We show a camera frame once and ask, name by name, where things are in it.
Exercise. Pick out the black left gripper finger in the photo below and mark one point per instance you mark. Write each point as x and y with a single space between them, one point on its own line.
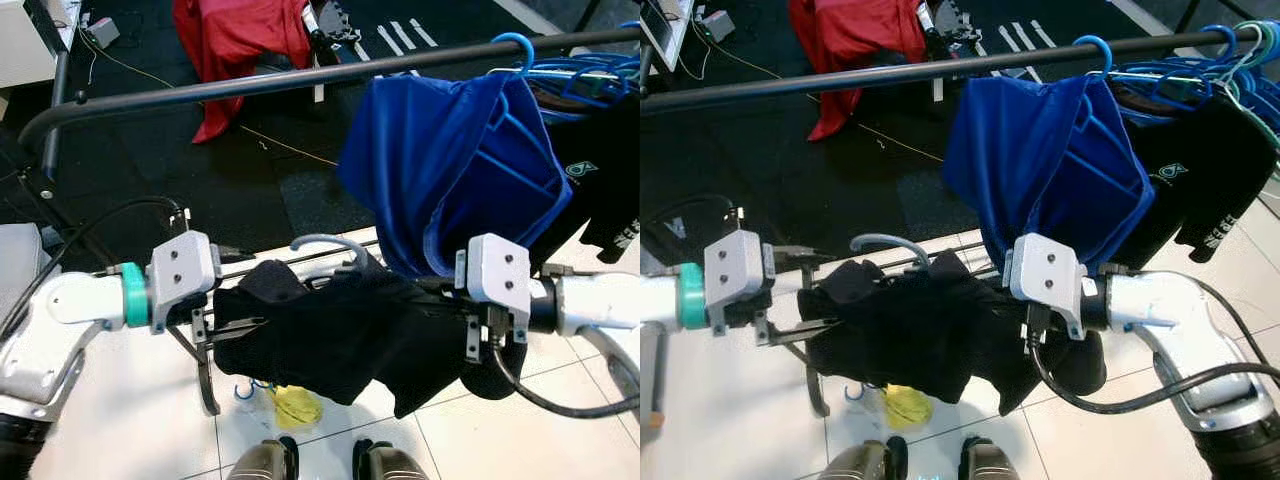
800 330
235 328

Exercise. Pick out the black garment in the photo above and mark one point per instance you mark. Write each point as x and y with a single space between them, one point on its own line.
920 330
340 330

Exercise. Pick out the grey plastic hanger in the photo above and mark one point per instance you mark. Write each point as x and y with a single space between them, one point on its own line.
885 238
330 239

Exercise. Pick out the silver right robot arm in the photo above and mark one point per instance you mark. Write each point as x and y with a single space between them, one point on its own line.
590 300
1140 300

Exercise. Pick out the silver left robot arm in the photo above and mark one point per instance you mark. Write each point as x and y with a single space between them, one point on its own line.
660 300
60 300

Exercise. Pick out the blue plastic hanger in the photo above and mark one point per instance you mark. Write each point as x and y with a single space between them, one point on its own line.
1180 85
857 396
527 52
1107 55
245 395
585 80

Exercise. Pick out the yellow cloth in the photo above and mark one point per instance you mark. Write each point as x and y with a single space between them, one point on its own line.
298 408
908 408

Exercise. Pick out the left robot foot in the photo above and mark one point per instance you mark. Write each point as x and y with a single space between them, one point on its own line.
862 463
262 462

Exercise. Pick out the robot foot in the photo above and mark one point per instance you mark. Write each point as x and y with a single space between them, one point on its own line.
262 462
862 463
390 463
990 462

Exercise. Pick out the black floor mat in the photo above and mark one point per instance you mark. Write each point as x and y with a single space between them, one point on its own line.
150 170
760 160

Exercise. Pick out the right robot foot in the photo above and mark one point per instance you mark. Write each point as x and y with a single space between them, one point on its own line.
990 462
390 463

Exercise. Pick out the blue shirt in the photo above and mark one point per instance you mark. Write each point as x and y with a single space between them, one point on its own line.
440 160
1040 160

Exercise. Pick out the black metal clothes rack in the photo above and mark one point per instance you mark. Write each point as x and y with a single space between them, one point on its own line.
250 80
800 83

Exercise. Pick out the red cloth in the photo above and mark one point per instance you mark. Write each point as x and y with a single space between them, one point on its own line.
850 50
230 50

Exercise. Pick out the small grey power adapter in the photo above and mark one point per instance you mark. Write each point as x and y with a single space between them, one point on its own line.
102 32
717 25

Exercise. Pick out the white cabinet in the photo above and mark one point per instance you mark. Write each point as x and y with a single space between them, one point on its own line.
665 30
30 50

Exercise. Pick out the black gadget with white label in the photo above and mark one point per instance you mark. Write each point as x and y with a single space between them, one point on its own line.
945 20
330 20

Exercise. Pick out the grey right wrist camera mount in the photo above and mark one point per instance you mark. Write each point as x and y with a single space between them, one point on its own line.
495 270
1045 270

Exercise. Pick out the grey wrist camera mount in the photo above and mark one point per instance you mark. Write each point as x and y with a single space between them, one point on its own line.
735 265
1045 270
495 270
180 265

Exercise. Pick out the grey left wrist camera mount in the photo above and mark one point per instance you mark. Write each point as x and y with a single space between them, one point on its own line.
180 265
735 265

